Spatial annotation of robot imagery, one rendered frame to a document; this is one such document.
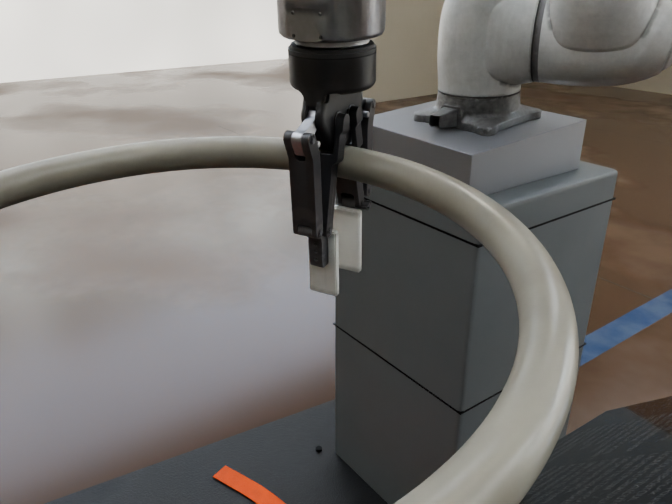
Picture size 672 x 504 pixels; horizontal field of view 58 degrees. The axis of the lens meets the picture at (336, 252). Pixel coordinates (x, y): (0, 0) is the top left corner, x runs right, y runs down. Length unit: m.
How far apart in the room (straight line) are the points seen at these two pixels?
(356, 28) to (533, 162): 0.70
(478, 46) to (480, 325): 0.48
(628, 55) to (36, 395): 1.77
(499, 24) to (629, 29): 0.20
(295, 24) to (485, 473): 0.37
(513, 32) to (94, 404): 1.50
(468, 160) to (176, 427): 1.15
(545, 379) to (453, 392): 0.89
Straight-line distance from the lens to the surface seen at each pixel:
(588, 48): 1.10
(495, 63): 1.13
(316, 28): 0.50
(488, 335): 1.14
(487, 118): 1.15
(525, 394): 0.28
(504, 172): 1.09
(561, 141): 1.21
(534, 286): 0.36
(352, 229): 0.61
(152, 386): 1.98
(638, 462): 0.58
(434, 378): 1.21
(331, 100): 0.52
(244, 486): 1.59
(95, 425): 1.88
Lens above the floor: 1.14
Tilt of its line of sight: 24 degrees down
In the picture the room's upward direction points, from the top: straight up
